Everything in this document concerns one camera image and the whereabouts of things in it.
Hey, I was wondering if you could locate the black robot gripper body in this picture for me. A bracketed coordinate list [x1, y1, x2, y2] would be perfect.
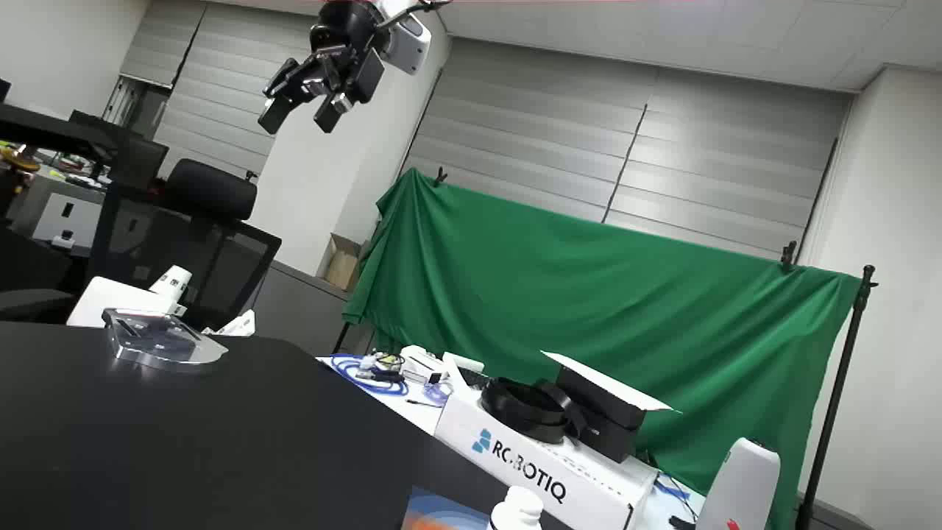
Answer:
[311, 0, 394, 76]

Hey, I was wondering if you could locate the grey window blind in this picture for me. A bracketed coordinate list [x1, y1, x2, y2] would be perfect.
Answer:
[403, 39, 857, 265]
[115, 0, 299, 180]

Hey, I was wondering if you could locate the black office chair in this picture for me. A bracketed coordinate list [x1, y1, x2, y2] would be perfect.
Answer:
[91, 157, 287, 333]

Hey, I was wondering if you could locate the black desk shelf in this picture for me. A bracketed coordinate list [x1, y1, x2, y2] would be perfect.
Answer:
[0, 99, 171, 182]

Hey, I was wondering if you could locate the white drawer cabinet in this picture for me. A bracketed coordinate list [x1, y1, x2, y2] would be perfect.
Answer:
[32, 187, 110, 252]

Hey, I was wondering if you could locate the white plastic machine housing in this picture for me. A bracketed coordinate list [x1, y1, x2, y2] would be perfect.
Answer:
[65, 263, 196, 329]

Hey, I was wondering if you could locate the silver metal plate with holes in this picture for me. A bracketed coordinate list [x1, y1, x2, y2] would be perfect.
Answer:
[100, 307, 230, 374]

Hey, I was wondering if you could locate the small white adapter box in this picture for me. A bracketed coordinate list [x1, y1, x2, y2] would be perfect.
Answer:
[394, 341, 449, 388]

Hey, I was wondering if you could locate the green backdrop cloth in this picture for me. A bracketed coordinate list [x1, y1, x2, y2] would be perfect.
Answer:
[343, 167, 867, 530]

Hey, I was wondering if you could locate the black box with white lid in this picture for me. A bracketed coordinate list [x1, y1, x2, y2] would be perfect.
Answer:
[540, 348, 676, 466]

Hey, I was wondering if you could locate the white Robotiq cardboard box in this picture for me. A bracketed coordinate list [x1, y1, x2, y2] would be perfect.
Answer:
[431, 386, 659, 530]

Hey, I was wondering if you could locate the blue orange paperback book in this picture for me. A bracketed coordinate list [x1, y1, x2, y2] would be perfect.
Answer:
[399, 486, 499, 530]

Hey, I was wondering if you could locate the white curved plastic object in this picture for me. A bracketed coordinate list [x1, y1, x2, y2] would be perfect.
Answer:
[692, 435, 783, 530]

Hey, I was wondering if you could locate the black backdrop stand pole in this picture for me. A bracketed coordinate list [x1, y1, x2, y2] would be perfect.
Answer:
[793, 263, 880, 530]

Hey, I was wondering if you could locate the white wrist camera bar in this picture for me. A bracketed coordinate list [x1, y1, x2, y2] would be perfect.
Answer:
[378, 6, 436, 76]

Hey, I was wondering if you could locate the blue coiled cable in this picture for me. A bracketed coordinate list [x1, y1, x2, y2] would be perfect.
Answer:
[327, 349, 453, 405]

